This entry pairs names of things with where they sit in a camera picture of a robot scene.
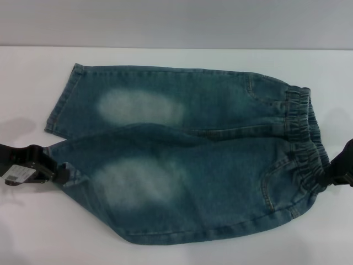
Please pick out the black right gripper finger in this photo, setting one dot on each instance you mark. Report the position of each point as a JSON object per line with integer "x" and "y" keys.
{"x": 344, "y": 165}

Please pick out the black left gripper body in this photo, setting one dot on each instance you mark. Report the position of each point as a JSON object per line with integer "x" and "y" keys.
{"x": 30, "y": 157}

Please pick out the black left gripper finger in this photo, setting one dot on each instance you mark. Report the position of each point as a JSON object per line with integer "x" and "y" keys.
{"x": 63, "y": 178}

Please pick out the blue denim shorts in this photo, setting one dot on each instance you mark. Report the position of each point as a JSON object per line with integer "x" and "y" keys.
{"x": 193, "y": 165}

